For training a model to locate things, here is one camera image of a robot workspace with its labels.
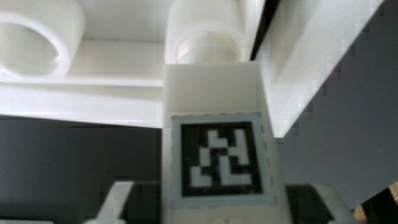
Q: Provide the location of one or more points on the white chair seat part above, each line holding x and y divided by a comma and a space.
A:
87, 50

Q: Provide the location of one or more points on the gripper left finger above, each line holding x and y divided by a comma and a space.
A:
110, 210

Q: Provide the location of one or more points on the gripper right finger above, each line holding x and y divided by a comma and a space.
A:
334, 204

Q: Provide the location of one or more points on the white block right edge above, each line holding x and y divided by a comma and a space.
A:
312, 31

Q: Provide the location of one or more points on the white chair leg block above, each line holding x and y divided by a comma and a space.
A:
222, 186

